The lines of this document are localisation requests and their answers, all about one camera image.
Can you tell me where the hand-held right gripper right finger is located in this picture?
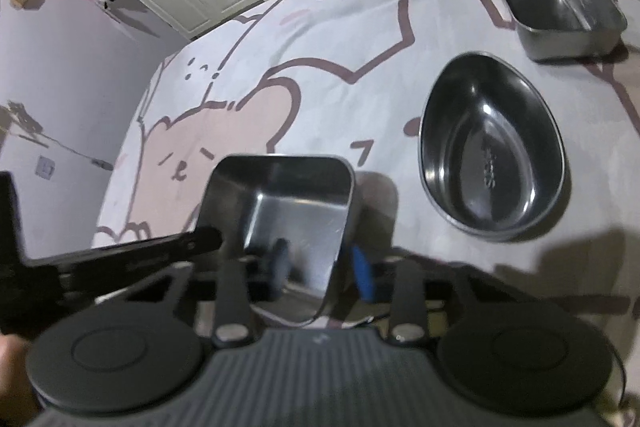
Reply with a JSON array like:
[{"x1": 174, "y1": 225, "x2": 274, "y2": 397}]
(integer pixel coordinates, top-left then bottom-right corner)
[{"x1": 350, "y1": 246, "x2": 506, "y2": 350}]

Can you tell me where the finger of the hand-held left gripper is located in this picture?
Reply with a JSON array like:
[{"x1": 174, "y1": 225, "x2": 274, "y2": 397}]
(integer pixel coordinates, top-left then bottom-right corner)
[
  {"x1": 57, "y1": 259, "x2": 197, "y2": 297},
  {"x1": 21, "y1": 227, "x2": 224, "y2": 271}
]

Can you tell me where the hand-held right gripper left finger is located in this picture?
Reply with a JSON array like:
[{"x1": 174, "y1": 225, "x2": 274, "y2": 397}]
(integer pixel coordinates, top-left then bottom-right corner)
[{"x1": 92, "y1": 239, "x2": 293, "y2": 349}]

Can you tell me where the square steel container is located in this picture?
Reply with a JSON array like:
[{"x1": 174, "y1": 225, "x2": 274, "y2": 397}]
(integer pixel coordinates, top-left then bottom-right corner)
[{"x1": 197, "y1": 153, "x2": 357, "y2": 326}]

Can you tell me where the oval steel bowl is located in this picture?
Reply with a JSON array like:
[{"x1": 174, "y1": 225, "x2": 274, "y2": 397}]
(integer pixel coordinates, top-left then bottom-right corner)
[{"x1": 417, "y1": 51, "x2": 569, "y2": 243}]

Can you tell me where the person's left hand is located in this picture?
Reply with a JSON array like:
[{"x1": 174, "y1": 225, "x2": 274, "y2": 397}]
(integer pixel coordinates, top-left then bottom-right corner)
[{"x1": 0, "y1": 336, "x2": 39, "y2": 411}]

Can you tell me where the printed cartoon blanket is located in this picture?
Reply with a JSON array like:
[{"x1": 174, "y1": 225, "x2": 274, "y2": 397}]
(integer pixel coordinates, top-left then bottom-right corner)
[{"x1": 92, "y1": 0, "x2": 640, "y2": 414}]

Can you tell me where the wall socket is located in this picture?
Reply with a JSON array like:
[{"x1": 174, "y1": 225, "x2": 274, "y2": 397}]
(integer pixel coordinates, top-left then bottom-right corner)
[{"x1": 34, "y1": 156, "x2": 57, "y2": 180}]

